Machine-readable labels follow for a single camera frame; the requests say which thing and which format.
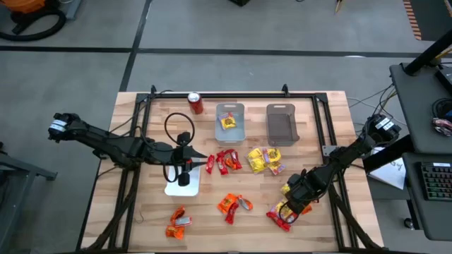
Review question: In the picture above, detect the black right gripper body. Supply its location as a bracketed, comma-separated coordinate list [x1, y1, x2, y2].
[285, 171, 321, 206]

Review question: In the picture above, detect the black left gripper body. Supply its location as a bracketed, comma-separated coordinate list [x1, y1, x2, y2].
[155, 131, 194, 187]

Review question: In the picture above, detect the red KitKat wrapper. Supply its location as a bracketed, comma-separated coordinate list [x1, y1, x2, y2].
[266, 207, 295, 233]
[225, 148, 244, 171]
[224, 202, 240, 226]
[215, 150, 230, 176]
[205, 154, 216, 175]
[174, 215, 194, 228]

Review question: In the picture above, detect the red soda can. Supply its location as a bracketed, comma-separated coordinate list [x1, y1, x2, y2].
[187, 92, 205, 116]

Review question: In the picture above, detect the dark translucent grey bin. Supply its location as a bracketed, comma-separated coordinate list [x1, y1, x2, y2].
[266, 103, 301, 147]

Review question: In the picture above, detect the white paper sheet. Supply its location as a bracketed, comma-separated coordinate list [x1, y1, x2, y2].
[368, 140, 408, 191]

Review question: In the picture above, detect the dark grey desk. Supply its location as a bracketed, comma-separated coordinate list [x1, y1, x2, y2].
[389, 62, 452, 155]
[401, 152, 452, 242]

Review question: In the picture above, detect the backlit keyboard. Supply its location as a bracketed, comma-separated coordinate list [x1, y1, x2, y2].
[420, 162, 452, 202]

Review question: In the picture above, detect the grey side table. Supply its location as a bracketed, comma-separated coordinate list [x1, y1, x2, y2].
[0, 140, 59, 254]

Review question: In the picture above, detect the colourful snack pack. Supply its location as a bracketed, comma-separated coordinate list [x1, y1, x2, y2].
[432, 117, 452, 138]

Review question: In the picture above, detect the grey metal box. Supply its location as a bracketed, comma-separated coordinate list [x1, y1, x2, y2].
[65, 0, 83, 20]

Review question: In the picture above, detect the black mat with striped edge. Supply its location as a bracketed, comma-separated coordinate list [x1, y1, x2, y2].
[402, 0, 452, 42]

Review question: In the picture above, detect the orange shop vacuum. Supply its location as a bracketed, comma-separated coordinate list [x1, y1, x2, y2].
[8, 0, 47, 15]

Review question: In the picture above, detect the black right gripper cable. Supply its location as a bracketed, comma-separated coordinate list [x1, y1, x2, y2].
[278, 200, 301, 226]

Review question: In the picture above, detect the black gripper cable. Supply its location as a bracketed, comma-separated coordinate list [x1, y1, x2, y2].
[278, 200, 301, 226]
[163, 111, 196, 145]

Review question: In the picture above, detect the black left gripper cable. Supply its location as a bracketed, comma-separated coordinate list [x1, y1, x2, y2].
[163, 111, 196, 145]

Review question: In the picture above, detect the light grey handled bin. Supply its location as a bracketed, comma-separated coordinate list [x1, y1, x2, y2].
[215, 102, 247, 146]

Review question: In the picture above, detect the black aluminium table frame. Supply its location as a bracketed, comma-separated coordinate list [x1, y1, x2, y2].
[76, 83, 386, 253]

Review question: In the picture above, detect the black vacuum hose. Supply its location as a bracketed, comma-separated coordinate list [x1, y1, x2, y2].
[0, 7, 68, 42]

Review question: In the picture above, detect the black desk post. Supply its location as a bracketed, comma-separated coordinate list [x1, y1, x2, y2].
[403, 30, 452, 77]

